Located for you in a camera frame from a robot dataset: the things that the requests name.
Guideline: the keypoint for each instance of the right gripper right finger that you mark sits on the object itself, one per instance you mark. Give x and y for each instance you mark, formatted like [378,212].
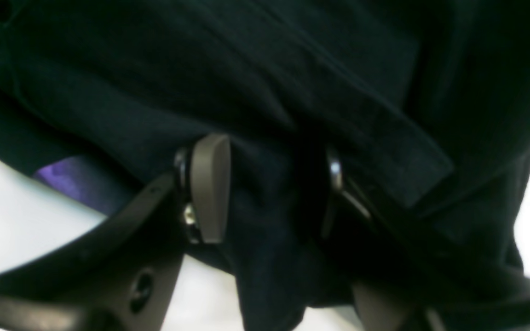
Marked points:
[405,276]

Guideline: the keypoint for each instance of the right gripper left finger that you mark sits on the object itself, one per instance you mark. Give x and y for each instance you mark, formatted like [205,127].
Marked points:
[120,276]

